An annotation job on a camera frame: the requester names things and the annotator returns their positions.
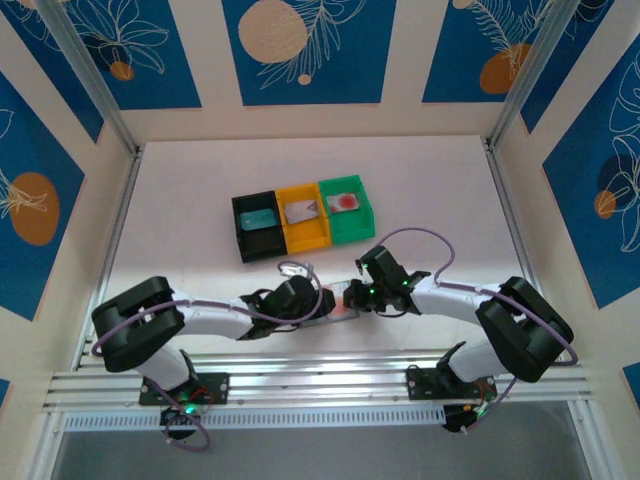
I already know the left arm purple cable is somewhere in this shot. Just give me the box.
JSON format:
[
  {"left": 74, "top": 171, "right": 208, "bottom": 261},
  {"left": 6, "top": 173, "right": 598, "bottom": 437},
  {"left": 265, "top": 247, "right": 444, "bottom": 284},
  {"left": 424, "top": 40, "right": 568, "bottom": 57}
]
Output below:
[{"left": 91, "top": 259, "right": 324, "bottom": 451}]

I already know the white card with red circles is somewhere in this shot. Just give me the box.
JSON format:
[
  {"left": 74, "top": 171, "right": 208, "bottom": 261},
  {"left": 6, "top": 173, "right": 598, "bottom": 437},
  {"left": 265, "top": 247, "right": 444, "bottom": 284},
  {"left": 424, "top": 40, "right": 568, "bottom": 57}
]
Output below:
[
  {"left": 327, "top": 282, "right": 354, "bottom": 316},
  {"left": 324, "top": 192, "right": 360, "bottom": 214}
]

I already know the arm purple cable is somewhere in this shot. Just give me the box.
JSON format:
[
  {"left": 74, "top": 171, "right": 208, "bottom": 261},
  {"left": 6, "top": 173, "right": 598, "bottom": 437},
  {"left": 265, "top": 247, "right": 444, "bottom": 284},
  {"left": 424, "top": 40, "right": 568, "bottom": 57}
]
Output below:
[
  {"left": 91, "top": 259, "right": 324, "bottom": 451},
  {"left": 377, "top": 227, "right": 581, "bottom": 434}
]

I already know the white slotted cable duct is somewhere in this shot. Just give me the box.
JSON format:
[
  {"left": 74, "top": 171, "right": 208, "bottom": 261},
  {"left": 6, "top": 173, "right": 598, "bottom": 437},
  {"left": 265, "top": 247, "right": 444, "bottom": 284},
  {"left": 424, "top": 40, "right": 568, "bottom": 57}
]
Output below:
[{"left": 63, "top": 407, "right": 446, "bottom": 432}]

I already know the blue floral wall panel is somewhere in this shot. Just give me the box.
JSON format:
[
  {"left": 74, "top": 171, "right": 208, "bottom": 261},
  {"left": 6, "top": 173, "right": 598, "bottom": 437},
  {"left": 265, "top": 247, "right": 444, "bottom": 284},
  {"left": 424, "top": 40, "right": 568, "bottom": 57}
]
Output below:
[
  {"left": 0, "top": 0, "right": 105, "bottom": 145},
  {"left": 0, "top": 72, "right": 86, "bottom": 322},
  {"left": 222, "top": 0, "right": 397, "bottom": 107},
  {"left": 542, "top": 34, "right": 640, "bottom": 310},
  {"left": 64, "top": 0, "right": 202, "bottom": 111},
  {"left": 422, "top": 0, "right": 556, "bottom": 104},
  {"left": 519, "top": 0, "right": 640, "bottom": 134}
]

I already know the grey leather card holder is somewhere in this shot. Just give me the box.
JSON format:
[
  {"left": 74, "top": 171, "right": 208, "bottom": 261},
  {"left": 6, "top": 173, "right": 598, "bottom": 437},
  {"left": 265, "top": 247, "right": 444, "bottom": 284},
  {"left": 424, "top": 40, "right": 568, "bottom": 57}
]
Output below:
[{"left": 299, "top": 279, "right": 362, "bottom": 329}]

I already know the aluminium corner post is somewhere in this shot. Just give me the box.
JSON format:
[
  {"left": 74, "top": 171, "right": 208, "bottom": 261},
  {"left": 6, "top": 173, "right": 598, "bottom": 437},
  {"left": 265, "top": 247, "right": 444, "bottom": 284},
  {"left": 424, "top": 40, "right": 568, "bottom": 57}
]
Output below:
[
  {"left": 487, "top": 0, "right": 584, "bottom": 151},
  {"left": 37, "top": 0, "right": 144, "bottom": 156}
]

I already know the black controller board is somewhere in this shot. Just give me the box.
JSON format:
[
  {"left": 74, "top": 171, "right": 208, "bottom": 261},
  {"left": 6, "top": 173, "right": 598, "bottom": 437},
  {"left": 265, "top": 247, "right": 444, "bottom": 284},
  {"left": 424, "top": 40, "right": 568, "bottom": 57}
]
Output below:
[
  {"left": 159, "top": 404, "right": 204, "bottom": 441},
  {"left": 442, "top": 404, "right": 489, "bottom": 435}
]

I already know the yellow plastic bin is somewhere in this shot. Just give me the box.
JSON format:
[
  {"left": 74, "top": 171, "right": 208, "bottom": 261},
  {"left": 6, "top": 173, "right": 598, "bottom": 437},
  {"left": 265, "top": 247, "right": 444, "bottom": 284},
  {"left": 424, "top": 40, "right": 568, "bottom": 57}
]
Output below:
[{"left": 274, "top": 183, "right": 333, "bottom": 255}]

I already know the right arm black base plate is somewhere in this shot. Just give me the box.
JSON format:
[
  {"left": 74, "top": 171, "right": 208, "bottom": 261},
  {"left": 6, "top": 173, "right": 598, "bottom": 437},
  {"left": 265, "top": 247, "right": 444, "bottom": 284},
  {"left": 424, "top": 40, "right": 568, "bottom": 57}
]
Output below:
[{"left": 404, "top": 367, "right": 499, "bottom": 402}]

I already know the black plastic bin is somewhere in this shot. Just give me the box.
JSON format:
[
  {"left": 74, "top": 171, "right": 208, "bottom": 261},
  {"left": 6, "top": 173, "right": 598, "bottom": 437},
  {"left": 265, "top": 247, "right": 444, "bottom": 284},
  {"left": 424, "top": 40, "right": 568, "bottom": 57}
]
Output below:
[{"left": 231, "top": 191, "right": 289, "bottom": 265}]

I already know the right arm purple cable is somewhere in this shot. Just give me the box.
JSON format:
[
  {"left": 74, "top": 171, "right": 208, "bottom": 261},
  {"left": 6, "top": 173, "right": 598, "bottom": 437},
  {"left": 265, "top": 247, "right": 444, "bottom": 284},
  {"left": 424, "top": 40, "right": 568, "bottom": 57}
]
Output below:
[{"left": 377, "top": 227, "right": 581, "bottom": 434}]

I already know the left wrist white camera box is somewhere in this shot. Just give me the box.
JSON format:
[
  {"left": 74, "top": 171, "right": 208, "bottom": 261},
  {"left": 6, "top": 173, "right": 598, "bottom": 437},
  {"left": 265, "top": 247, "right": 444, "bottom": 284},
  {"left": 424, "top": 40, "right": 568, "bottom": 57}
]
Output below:
[{"left": 277, "top": 260, "right": 314, "bottom": 279}]

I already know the white silver VIP card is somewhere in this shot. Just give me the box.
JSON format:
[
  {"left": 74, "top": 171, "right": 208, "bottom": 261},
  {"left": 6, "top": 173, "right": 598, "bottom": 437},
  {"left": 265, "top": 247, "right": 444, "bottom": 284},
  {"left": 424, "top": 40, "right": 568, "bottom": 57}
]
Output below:
[{"left": 284, "top": 199, "right": 320, "bottom": 225}]

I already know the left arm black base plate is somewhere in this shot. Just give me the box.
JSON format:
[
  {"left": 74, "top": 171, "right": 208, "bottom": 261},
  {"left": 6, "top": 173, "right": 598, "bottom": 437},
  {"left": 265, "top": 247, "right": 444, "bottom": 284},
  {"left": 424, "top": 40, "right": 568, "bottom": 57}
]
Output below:
[{"left": 138, "top": 372, "right": 231, "bottom": 407}]

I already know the teal VIP card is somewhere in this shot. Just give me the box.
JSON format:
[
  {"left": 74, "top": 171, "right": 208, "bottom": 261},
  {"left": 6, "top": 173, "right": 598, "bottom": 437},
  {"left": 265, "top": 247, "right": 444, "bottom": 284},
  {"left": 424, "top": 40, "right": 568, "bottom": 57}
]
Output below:
[{"left": 239, "top": 209, "right": 275, "bottom": 232}]

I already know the aluminium side rail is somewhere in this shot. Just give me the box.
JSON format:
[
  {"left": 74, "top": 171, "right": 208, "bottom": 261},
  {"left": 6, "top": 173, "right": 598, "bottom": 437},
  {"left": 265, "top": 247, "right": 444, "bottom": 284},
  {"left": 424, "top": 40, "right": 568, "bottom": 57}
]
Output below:
[
  {"left": 74, "top": 149, "right": 146, "bottom": 371},
  {"left": 483, "top": 142, "right": 564, "bottom": 361}
]

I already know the green plastic bin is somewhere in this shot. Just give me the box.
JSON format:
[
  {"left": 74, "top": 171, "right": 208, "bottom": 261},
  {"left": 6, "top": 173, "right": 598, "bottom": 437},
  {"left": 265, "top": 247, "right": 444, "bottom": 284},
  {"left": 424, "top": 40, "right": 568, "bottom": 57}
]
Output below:
[{"left": 317, "top": 173, "right": 377, "bottom": 247}]

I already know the aluminium mounting rail frame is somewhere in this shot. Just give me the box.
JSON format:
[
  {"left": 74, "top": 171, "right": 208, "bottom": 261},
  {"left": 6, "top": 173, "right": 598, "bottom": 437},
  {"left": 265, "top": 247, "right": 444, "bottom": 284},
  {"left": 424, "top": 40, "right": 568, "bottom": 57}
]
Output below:
[{"left": 42, "top": 349, "right": 596, "bottom": 411}]

